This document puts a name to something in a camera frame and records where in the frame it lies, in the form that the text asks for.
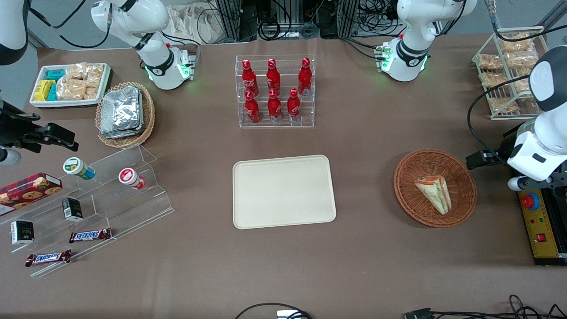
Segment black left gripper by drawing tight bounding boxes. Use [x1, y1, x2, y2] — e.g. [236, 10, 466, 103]
[466, 124, 532, 171]

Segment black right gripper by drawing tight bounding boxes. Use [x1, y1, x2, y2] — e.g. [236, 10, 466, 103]
[0, 91, 80, 154]

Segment triangle sandwich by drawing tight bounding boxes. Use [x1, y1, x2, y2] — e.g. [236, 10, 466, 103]
[414, 175, 453, 216]

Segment white rectangular snack tray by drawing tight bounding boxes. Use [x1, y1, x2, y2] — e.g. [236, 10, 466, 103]
[29, 62, 112, 109]

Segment brown wicker basket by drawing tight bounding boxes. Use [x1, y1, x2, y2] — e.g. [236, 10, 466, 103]
[393, 148, 478, 229]

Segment light wicker basket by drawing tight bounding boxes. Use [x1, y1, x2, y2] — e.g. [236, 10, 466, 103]
[95, 81, 156, 149]

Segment cream plastic tray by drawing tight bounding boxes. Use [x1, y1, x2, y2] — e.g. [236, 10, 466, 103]
[232, 154, 338, 230]

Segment green lid cup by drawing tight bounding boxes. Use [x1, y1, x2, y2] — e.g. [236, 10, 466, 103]
[62, 156, 97, 181]

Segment yellow snack pack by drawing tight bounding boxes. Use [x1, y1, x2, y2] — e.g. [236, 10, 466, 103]
[34, 79, 56, 102]

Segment red plaid cookie box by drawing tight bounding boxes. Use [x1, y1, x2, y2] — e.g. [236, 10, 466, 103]
[0, 172, 63, 217]

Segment silver foil packet stack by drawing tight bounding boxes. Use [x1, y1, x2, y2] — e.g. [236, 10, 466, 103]
[100, 86, 145, 140]

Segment small black box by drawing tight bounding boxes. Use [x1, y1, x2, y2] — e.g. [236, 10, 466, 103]
[61, 197, 84, 222]
[10, 220, 35, 246]

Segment red lid cup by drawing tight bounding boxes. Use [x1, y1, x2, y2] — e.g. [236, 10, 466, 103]
[118, 167, 147, 191]

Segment yellow emergency stop box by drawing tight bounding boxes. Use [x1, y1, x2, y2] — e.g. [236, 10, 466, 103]
[518, 189, 567, 266]

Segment Snickers chocolate bar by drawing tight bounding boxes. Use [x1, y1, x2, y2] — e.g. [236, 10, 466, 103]
[68, 227, 113, 244]
[25, 249, 73, 268]

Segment clear acrylic step shelf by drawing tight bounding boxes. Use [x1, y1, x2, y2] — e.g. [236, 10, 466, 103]
[0, 143, 175, 279]

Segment white cloth bag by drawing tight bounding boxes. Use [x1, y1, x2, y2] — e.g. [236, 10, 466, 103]
[167, 4, 223, 45]

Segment red cola bottle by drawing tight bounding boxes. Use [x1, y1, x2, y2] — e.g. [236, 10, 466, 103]
[287, 88, 302, 123]
[297, 57, 313, 97]
[266, 58, 282, 96]
[267, 89, 283, 123]
[241, 59, 259, 97]
[244, 91, 261, 124]

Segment clear acrylic bottle rack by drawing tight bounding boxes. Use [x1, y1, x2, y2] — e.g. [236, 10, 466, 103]
[235, 54, 316, 129]

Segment white wire rack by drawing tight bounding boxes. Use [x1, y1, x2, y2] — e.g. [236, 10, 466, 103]
[471, 25, 550, 121]

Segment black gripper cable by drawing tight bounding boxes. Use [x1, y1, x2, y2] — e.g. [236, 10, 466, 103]
[466, 74, 537, 165]

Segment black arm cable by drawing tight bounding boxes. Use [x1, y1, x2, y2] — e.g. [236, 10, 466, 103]
[28, 0, 112, 49]

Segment black metal rail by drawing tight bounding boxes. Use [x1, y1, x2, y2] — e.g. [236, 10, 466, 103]
[542, 185, 567, 266]

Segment black tangled cables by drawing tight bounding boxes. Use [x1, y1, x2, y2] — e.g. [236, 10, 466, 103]
[431, 294, 567, 319]

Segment aluminium frame post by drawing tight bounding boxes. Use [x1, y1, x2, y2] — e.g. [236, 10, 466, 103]
[214, 0, 242, 43]
[336, 0, 360, 39]

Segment black looped cable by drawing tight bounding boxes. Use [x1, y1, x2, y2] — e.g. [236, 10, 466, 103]
[234, 302, 313, 319]

